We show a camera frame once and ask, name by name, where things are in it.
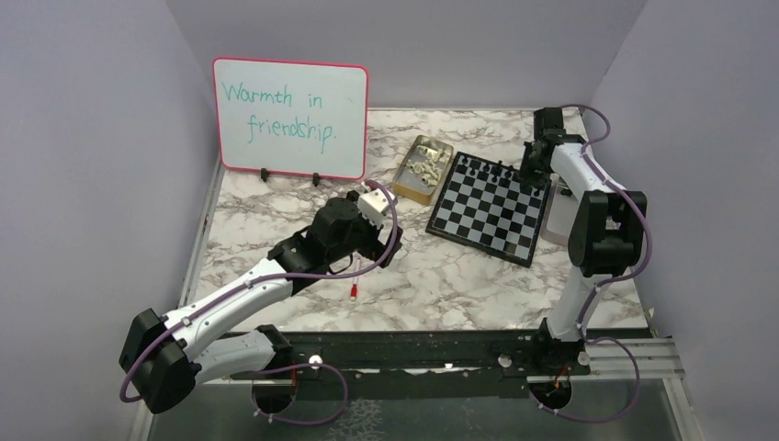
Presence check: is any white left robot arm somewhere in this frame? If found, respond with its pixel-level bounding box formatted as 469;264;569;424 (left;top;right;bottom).
119;185;402;413

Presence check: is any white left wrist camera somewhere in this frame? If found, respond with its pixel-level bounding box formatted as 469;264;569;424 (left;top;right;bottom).
356;188;396;230

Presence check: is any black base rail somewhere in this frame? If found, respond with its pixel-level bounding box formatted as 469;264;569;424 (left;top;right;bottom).
219;329;592;401

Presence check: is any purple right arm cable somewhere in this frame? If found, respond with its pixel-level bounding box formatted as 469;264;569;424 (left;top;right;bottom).
529;104;653;424

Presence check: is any pile of white chess pieces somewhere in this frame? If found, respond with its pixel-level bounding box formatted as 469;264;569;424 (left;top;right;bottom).
406;141;446;187

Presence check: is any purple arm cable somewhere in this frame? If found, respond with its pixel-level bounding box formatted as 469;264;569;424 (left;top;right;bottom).
119;179;400;427
529;104;653;424

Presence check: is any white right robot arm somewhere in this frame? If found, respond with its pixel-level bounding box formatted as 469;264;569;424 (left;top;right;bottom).
518;107;650;375

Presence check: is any black and silver chessboard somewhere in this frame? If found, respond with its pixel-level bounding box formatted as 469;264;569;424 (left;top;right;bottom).
425;152;551;267

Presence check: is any pink tin tray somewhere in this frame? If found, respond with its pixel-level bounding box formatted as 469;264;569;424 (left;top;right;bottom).
540;181;578;247

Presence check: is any gold tin tray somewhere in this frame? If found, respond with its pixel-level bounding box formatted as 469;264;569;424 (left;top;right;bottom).
391;135;455;206

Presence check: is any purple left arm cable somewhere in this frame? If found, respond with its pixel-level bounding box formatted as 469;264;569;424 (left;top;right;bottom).
119;179;400;427

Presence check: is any pink framed whiteboard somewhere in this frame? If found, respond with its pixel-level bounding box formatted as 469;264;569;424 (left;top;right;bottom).
211;57;369;180

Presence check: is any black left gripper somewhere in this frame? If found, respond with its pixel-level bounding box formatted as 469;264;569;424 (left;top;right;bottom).
327;191;402;267

